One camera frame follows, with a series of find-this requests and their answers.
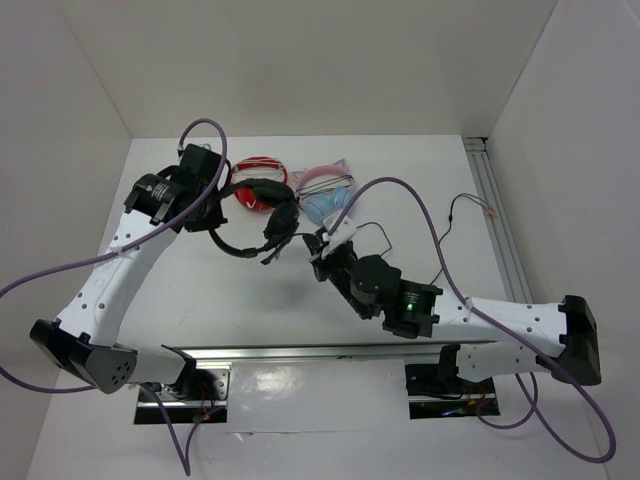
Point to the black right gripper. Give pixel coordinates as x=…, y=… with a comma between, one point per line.
x=319, y=265

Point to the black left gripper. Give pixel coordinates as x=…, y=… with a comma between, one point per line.
x=212, y=221

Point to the black headset with microphone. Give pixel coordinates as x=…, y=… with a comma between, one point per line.
x=282, y=218

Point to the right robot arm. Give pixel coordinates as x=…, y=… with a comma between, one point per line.
x=480, y=338

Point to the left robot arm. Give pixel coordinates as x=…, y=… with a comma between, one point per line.
x=83, y=338

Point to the pink and blue cat headphones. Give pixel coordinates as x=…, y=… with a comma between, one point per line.
x=323, y=190

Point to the red headphones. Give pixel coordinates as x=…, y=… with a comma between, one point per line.
x=257, y=167

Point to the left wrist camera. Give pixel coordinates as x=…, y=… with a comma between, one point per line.
x=205, y=146

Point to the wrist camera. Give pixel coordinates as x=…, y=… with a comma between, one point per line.
x=205, y=146
x=337, y=232

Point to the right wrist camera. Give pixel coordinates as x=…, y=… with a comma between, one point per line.
x=337, y=232

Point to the aluminium rail at front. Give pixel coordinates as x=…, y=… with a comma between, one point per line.
x=412, y=352

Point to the aluminium rail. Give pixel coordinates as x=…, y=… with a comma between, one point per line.
x=412, y=352
x=509, y=260

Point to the aluminium rail at right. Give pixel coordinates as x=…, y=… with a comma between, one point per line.
x=509, y=260

